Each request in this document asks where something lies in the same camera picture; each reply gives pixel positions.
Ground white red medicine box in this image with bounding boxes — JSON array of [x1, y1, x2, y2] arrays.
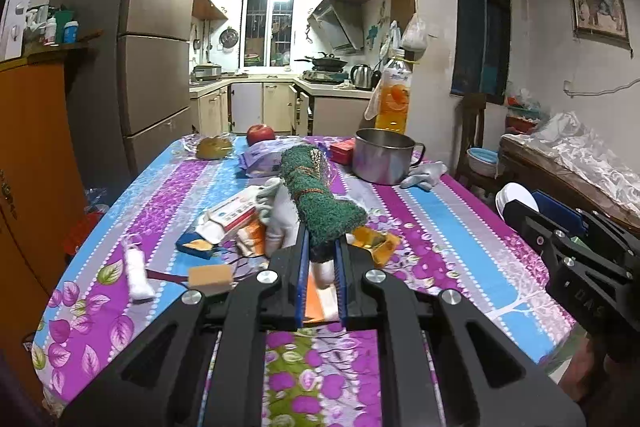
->
[[194, 185, 260, 245]]

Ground orange white paper bag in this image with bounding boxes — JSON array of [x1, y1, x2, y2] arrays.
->
[[303, 273, 340, 325]]

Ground white work glove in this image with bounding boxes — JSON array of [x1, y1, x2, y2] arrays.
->
[[256, 176, 299, 258]]

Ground green scouring cloth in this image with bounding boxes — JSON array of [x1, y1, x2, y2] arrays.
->
[[280, 144, 368, 263]]

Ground kitchen base cabinets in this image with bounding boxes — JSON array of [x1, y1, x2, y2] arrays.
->
[[190, 74, 372, 136]]

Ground kitchen window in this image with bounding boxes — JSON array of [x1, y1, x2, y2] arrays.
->
[[241, 0, 295, 68]]

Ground tan sponge block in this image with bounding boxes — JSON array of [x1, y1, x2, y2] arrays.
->
[[188, 265, 233, 297]]

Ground dark wooden dining table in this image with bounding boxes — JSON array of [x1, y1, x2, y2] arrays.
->
[[498, 134, 639, 235]]

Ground white plastic sheet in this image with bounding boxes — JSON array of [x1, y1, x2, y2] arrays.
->
[[504, 112, 639, 216]]

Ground blue plastic basin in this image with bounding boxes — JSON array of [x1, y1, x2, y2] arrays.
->
[[466, 147, 499, 178]]

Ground orange yellow wrapper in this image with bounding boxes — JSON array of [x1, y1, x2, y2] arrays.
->
[[346, 227, 400, 268]]

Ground floral purple tablecloth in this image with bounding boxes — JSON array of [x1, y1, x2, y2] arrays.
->
[[32, 142, 585, 426]]

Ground wooden chair by window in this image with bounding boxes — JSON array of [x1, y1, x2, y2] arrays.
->
[[454, 93, 487, 188]]

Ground orange wooden cabinet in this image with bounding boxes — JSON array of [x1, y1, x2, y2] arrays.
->
[[1, 61, 86, 402]]

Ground purple plastic bag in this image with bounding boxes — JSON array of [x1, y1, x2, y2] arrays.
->
[[239, 136, 303, 178]]

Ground dark room window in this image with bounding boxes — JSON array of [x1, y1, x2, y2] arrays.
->
[[451, 0, 511, 105]]

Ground framed elephant picture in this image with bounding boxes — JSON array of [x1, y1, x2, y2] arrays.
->
[[570, 0, 631, 50]]

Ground orange juice bottle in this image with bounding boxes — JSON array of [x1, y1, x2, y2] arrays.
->
[[375, 52, 412, 133]]

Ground small red box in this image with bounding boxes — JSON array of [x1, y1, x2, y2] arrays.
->
[[329, 138, 355, 166]]

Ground red apple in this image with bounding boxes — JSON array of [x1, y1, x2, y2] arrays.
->
[[246, 124, 276, 146]]

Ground hanging white plastic bag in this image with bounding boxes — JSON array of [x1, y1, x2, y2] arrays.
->
[[400, 8, 428, 54]]

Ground steel electric kettle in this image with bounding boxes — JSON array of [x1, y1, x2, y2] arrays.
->
[[349, 64, 373, 91]]

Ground black wok on stove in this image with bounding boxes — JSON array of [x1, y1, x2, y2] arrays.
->
[[295, 52, 347, 72]]

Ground range hood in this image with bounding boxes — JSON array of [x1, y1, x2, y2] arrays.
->
[[308, 0, 364, 54]]

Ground green container on cabinet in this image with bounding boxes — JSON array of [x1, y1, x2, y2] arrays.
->
[[54, 9, 75, 44]]

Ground grey refrigerator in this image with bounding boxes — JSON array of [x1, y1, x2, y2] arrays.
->
[[51, 0, 193, 195]]

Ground steel pot with handle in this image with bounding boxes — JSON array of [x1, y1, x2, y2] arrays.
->
[[352, 128, 425, 185]]

